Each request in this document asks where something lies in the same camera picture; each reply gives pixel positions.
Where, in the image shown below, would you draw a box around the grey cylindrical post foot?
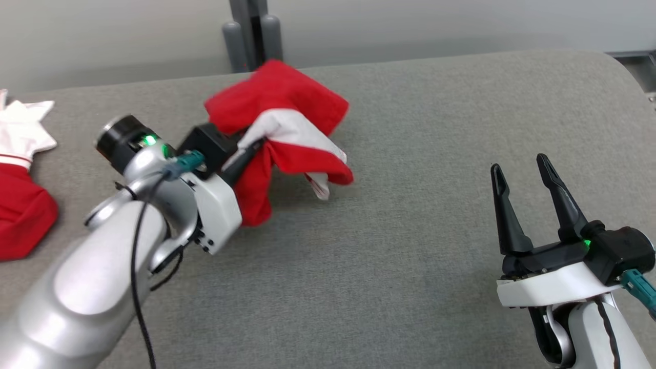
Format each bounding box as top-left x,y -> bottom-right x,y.
261,14 -> 283,62
222,20 -> 247,72

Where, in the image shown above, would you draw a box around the red shorts with white stripe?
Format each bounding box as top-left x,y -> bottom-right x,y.
204,59 -> 354,227

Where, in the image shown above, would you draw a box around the right arm cable, teal plug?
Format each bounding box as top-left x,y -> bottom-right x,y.
594,269 -> 656,369

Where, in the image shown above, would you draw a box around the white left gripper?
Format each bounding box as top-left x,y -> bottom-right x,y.
180,139 -> 267,255

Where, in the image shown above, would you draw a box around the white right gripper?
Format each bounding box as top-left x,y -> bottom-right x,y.
490,153 -> 623,308

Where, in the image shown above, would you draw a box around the red and white basketball jersey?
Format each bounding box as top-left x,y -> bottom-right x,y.
0,90 -> 58,262

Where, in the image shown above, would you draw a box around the grey metal frame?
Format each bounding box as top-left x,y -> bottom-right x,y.
605,49 -> 656,103

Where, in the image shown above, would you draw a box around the grey metal partition post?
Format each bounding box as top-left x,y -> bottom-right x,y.
229,0 -> 270,70

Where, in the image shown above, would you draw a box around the arm cable, teal plug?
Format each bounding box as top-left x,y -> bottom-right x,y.
594,269 -> 656,369
115,150 -> 206,369

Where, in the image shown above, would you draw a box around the left arm cable, teal plug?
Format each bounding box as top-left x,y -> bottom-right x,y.
115,150 -> 206,369

